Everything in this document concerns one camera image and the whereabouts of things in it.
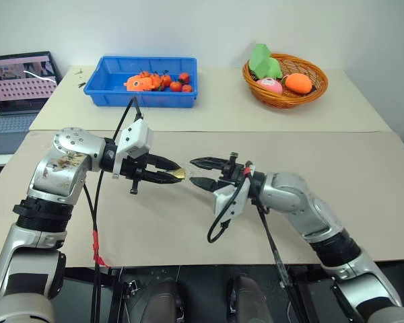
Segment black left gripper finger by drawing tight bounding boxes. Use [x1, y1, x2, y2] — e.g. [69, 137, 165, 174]
[146, 153, 182, 171]
[141, 170, 184, 186]

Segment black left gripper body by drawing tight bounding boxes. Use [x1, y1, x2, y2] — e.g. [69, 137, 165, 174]
[120, 153, 156, 196]

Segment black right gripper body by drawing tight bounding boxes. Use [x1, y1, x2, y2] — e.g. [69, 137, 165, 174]
[218, 151, 254, 190]

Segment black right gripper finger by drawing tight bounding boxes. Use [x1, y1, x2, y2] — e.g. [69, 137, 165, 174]
[190, 176, 224, 194]
[189, 156, 228, 171]

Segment brass padlock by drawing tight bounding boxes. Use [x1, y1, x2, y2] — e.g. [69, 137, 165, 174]
[168, 166, 189, 180]

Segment blue plastic bin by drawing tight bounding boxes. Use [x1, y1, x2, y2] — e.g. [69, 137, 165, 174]
[83, 55, 199, 110]

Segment orange toy fish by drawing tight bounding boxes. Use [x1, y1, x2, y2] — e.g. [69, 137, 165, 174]
[123, 75, 154, 93]

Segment orange wicker basket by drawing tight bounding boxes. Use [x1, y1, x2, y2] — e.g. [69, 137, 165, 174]
[242, 53, 329, 110]

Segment pink round toy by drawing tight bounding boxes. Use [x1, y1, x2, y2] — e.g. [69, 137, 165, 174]
[255, 76, 285, 97]

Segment orange plush fruit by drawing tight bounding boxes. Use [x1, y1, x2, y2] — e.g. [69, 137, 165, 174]
[283, 73, 314, 95]

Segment pale green toy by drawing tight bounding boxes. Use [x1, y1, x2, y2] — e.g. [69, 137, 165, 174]
[262, 57, 284, 80]

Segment bright green toy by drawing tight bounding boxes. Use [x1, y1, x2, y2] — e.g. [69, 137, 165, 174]
[248, 43, 274, 77]

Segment dark rounded shape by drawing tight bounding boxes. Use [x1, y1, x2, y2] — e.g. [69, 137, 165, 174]
[226, 274, 274, 323]
[143, 278, 187, 323]

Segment open laptop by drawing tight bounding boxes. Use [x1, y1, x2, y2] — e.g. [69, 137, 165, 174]
[0, 50, 63, 156]

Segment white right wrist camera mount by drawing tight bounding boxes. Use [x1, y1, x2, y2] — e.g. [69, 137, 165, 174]
[212, 161, 257, 227]

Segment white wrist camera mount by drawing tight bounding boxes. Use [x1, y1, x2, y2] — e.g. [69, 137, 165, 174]
[212, 161, 257, 227]
[111, 120, 155, 180]

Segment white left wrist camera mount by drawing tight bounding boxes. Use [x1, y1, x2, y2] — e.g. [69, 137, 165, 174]
[111, 120, 155, 180]

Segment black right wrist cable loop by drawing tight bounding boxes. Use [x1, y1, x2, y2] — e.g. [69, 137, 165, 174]
[207, 168, 254, 244]

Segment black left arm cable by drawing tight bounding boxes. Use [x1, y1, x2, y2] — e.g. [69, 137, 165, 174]
[83, 96, 145, 323]

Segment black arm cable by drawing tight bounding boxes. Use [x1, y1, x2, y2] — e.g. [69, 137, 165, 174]
[83, 96, 145, 323]
[255, 197, 304, 323]

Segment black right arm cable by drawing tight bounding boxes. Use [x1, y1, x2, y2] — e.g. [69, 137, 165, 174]
[255, 197, 304, 323]

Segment black metal frame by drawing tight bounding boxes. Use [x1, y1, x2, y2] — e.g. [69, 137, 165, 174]
[63, 266, 146, 323]

